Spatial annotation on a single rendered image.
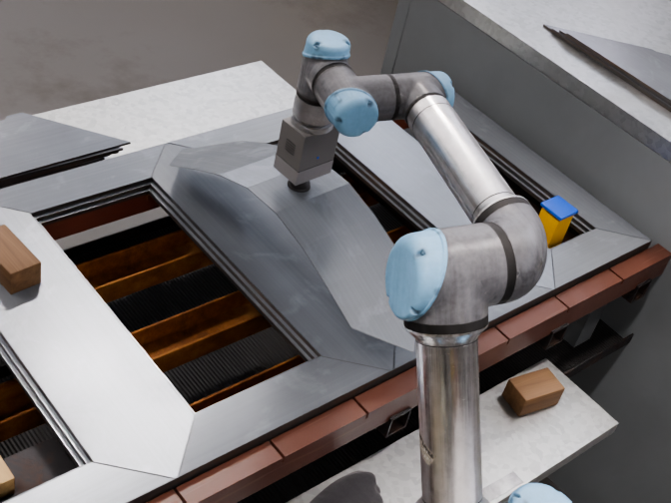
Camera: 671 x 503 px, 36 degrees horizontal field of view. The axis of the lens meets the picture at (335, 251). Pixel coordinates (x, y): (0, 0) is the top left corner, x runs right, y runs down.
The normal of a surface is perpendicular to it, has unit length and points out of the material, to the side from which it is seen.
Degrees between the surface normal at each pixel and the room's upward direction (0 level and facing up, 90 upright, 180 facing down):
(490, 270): 52
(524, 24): 0
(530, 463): 0
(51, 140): 0
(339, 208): 16
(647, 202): 90
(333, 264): 24
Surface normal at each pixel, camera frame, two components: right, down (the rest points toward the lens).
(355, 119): 0.36, 0.65
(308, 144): 0.65, 0.58
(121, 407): 0.19, -0.75
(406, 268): -0.92, 0.00
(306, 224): 0.37, -0.56
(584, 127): -0.76, 0.30
